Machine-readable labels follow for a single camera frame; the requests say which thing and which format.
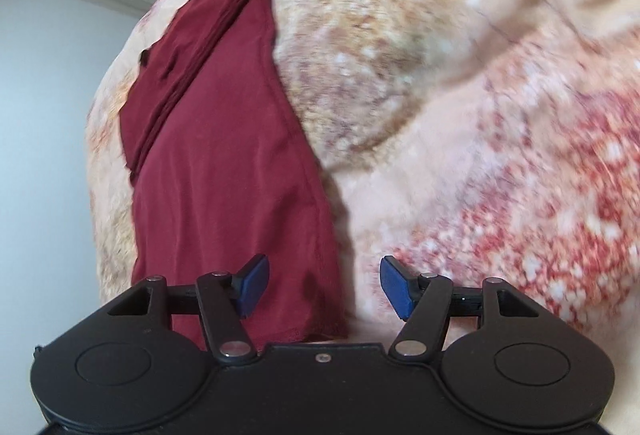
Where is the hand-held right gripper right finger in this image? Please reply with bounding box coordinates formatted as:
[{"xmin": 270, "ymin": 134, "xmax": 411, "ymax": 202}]
[{"xmin": 379, "ymin": 256, "xmax": 543, "ymax": 362}]

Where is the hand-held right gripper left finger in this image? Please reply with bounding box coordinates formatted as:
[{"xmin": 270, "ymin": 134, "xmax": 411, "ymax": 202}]
[{"xmin": 106, "ymin": 254, "xmax": 271, "ymax": 362}]

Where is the floral quilted blanket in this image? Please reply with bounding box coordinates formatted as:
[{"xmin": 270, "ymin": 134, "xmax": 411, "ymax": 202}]
[{"xmin": 85, "ymin": 0, "xmax": 640, "ymax": 356}]

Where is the maroon long-sleeve sweater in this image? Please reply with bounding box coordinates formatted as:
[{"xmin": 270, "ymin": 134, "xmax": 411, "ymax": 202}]
[{"xmin": 119, "ymin": 0, "xmax": 351, "ymax": 350}]

